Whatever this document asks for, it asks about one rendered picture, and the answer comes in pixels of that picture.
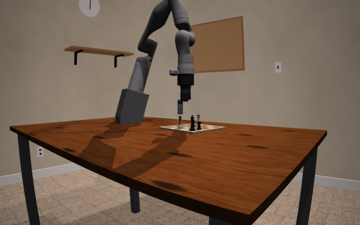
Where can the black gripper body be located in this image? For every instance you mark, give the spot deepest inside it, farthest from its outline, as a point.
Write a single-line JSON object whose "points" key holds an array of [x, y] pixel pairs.
{"points": [[185, 75]]}

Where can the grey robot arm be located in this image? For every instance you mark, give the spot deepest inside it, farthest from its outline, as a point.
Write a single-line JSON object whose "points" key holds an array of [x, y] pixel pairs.
{"points": [[184, 39]]}

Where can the chessboard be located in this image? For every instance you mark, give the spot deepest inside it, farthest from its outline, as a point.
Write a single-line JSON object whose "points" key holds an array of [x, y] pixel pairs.
{"points": [[186, 128]]}

